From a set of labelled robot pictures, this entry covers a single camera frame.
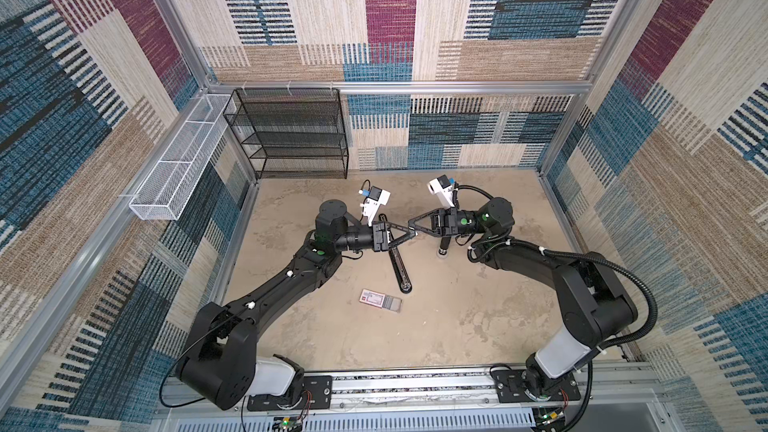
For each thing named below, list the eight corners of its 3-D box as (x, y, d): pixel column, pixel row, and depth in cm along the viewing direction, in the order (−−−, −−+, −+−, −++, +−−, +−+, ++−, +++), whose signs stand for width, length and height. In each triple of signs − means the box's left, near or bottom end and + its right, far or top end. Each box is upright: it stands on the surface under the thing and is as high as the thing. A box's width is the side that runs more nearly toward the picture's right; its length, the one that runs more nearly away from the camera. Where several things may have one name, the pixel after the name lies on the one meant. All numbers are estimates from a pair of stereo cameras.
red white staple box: (358, 301, 90) (358, 299, 89) (362, 290, 92) (361, 287, 91) (382, 308, 89) (382, 305, 87) (385, 296, 91) (385, 294, 89)
